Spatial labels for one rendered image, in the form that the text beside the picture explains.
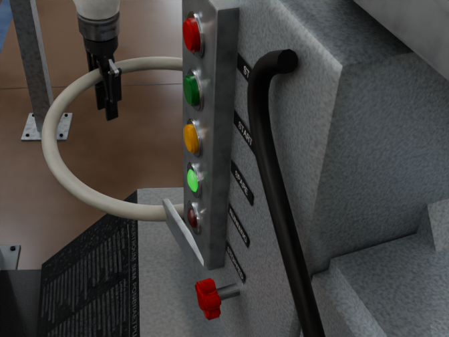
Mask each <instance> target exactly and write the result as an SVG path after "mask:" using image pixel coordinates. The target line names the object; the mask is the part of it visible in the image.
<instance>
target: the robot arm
mask: <svg viewBox="0 0 449 337"><path fill-rule="evenodd" d="M73 2H74V3H75V6H76V14H77V17H78V26H79V32H80V33H81V34H82V35H83V38H84V47H85V49H86V55H87V60H88V69H89V72H91V71H93V70H95V69H98V68H99V71H100V74H101V75H102V76H103V81H101V82H99V83H97V84H95V85H94V86H95V92H96V104H97V109H98V110H101V109H103V108H105V109H106V120H107V121H110V120H113V119H115V118H117V117H118V101H120V100H122V88H121V74H122V70H121V68H116V66H115V65H114V64H115V59H114V55H113V54H114V52H115V51H116V50H117V48H118V34H119V32H120V29H121V27H120V0H73Z"/></svg>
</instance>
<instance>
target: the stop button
mask: <svg viewBox="0 0 449 337"><path fill-rule="evenodd" d="M182 30H183V37H184V42H185V45H186V48H187V49H188V50H190V52H192V53H194V52H197V51H198V47H199V38H198V30H197V27H196V23H195V22H194V20H193V19H192V18H188V19H186V20H185V22H184V23H183V29H182Z"/></svg>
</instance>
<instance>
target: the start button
mask: <svg viewBox="0 0 449 337"><path fill-rule="evenodd" d="M183 88H184V95H185V98H186V101H187V102H188V104H190V105H191V106H197V104H198V90H197V87H196V82H195V80H194V78H193V76H192V75H187V76H186V77H185V79H184V81H183Z"/></svg>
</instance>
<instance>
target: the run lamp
mask: <svg viewBox="0 0 449 337"><path fill-rule="evenodd" d="M187 181H188V185H189V187H190V188H191V189H192V191H194V192H196V180H195V177H194V173H193V171H192V170H191V169H190V170H189V171H188V174H187Z"/></svg>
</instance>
